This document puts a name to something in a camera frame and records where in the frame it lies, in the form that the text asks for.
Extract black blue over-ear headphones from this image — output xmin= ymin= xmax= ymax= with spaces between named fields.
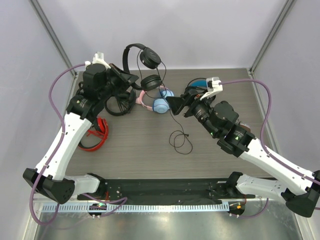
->
xmin=185 ymin=78 xmax=217 ymax=105

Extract pink blue cat-ear headphones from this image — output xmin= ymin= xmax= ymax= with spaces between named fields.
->
xmin=135 ymin=86 xmax=175 ymax=114

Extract aluminium rail front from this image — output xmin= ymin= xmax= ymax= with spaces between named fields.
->
xmin=33 ymin=194 xmax=267 ymax=204

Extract red headphones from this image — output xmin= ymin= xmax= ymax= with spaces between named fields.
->
xmin=78 ymin=116 xmax=109 ymax=152

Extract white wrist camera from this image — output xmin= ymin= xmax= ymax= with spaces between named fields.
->
xmin=84 ymin=51 xmax=111 ymax=69
xmin=200 ymin=77 xmax=223 ymax=100

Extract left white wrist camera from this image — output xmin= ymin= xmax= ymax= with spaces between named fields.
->
xmin=84 ymin=51 xmax=111 ymax=69

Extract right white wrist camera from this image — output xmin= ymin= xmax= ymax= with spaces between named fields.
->
xmin=200 ymin=77 xmax=223 ymax=100

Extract brown leather headphones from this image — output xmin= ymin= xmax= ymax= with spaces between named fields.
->
xmin=239 ymin=122 xmax=251 ymax=132

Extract black headphones with wrapped cable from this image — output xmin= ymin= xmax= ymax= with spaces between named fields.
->
xmin=104 ymin=87 xmax=138 ymax=117

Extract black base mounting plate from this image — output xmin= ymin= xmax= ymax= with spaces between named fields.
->
xmin=76 ymin=177 xmax=258 ymax=205

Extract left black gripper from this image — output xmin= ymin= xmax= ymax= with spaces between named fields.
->
xmin=98 ymin=63 xmax=138 ymax=102

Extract black headphones far left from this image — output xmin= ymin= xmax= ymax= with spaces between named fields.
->
xmin=76 ymin=81 xmax=84 ymax=95

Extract black wired on-ear headphones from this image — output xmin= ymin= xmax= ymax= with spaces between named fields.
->
xmin=121 ymin=43 xmax=194 ymax=155

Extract slotted cable duct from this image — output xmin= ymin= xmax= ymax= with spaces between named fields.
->
xmin=41 ymin=203 xmax=230 ymax=214

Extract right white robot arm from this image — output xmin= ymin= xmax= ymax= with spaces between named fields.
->
xmin=166 ymin=92 xmax=320 ymax=218

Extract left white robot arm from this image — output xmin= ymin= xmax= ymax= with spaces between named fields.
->
xmin=22 ymin=61 xmax=139 ymax=205

